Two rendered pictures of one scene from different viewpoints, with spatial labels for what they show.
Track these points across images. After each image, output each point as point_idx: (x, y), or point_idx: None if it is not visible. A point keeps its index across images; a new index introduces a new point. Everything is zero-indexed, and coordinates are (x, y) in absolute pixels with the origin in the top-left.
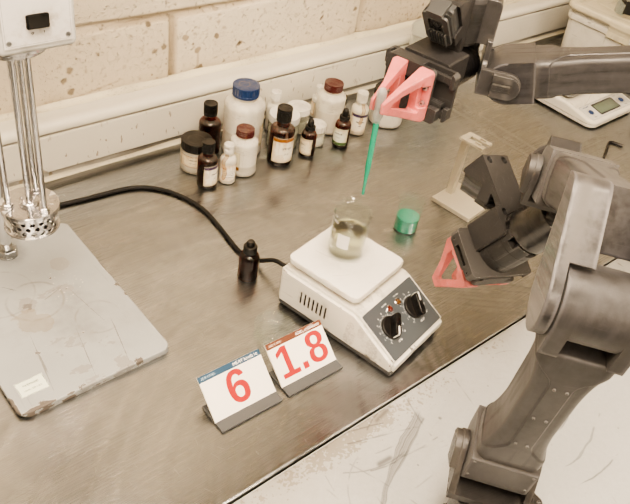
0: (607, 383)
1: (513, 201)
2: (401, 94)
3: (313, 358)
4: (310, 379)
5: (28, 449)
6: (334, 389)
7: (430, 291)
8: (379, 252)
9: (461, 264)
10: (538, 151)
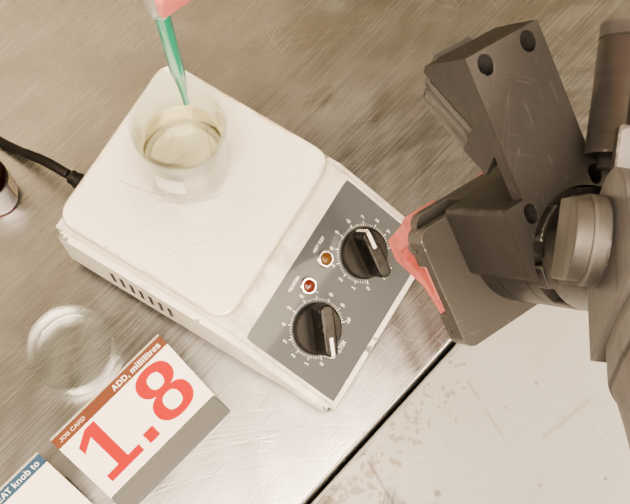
0: None
1: (555, 165)
2: None
3: (164, 416)
4: (165, 461)
5: None
6: (218, 471)
7: (408, 137)
8: (268, 146)
9: None
10: (618, 32)
